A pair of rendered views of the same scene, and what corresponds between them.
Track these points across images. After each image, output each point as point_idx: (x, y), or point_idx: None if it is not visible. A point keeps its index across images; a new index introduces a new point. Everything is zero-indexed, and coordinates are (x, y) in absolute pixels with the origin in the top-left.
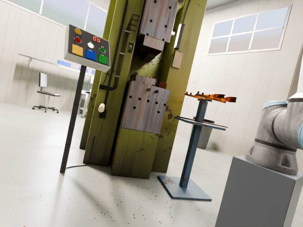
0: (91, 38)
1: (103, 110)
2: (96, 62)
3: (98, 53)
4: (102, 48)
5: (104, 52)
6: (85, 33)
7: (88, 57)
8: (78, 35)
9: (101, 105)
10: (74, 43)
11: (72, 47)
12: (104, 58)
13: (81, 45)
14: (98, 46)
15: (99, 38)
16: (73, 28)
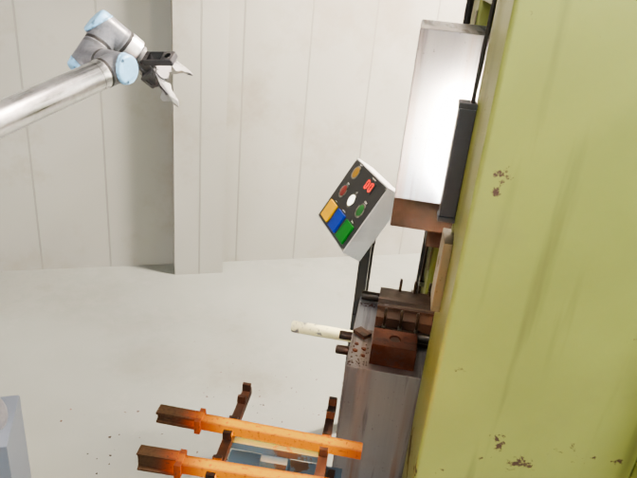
0: (363, 185)
1: (291, 329)
2: (334, 236)
3: (349, 217)
4: (361, 207)
5: (358, 215)
6: (363, 174)
7: (328, 225)
8: (351, 181)
9: (318, 324)
10: (336, 196)
11: (327, 204)
12: (346, 229)
13: (340, 200)
14: (359, 202)
15: (376, 181)
16: (355, 166)
